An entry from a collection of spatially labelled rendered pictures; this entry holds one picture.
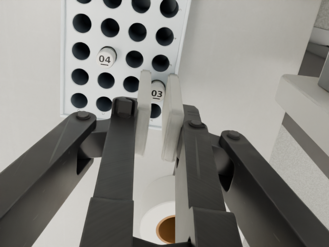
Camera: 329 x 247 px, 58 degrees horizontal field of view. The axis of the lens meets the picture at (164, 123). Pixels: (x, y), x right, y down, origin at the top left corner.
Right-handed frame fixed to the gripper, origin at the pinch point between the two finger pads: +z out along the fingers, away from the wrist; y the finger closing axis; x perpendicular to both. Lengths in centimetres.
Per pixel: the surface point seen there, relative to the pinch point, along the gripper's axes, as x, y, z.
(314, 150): -20, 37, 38
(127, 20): 4.4, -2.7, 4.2
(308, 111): 2.4, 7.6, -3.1
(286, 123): -21, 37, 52
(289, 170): -54, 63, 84
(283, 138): -40, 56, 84
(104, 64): 1.6, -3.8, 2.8
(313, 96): 3.1, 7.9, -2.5
